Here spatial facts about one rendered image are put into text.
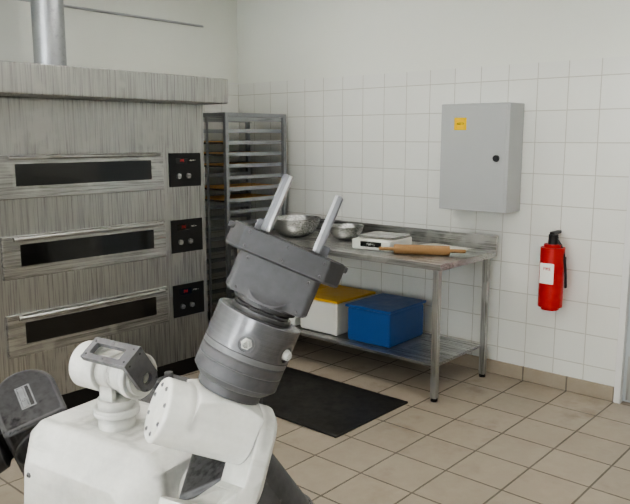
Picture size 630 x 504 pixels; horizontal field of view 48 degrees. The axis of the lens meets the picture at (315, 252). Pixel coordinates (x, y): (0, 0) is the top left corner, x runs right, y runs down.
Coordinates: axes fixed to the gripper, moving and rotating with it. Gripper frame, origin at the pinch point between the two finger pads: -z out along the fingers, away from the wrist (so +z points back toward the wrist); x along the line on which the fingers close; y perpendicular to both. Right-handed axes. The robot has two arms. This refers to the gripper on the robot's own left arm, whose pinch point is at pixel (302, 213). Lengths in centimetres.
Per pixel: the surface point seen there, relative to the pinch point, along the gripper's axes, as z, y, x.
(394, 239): -11, 411, -48
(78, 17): -71, 444, 221
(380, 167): -59, 473, -22
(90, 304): 96, 348, 109
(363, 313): 44, 415, -48
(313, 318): 64, 446, -19
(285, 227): 11, 459, 26
